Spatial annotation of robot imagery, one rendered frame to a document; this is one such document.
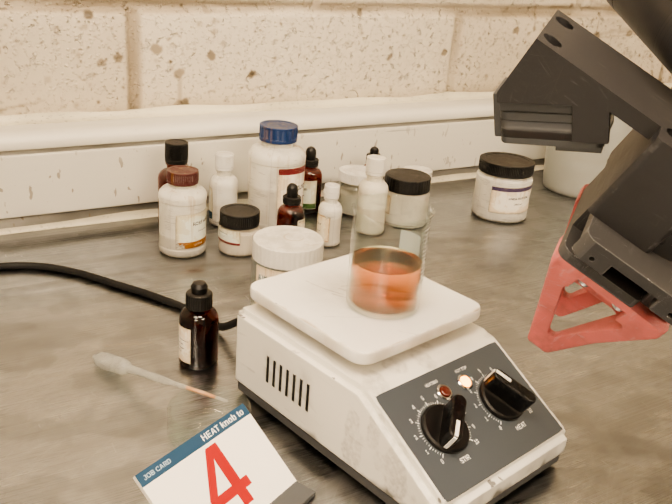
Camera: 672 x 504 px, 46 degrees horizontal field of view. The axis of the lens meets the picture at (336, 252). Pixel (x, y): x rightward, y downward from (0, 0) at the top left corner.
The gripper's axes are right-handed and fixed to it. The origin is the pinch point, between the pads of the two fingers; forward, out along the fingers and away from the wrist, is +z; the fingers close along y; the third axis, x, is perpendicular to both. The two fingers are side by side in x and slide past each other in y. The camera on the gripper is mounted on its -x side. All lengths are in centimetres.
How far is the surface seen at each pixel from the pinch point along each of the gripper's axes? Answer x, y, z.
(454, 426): -1.1, 6.5, 5.5
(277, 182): -23.8, -25.7, 26.9
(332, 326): -10.2, 3.5, 8.0
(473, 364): -1.2, -0.5, 7.3
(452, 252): -4.2, -30.7, 24.6
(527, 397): 2.3, 0.9, 5.5
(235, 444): -10.7, 11.5, 12.9
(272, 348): -12.5, 4.2, 12.6
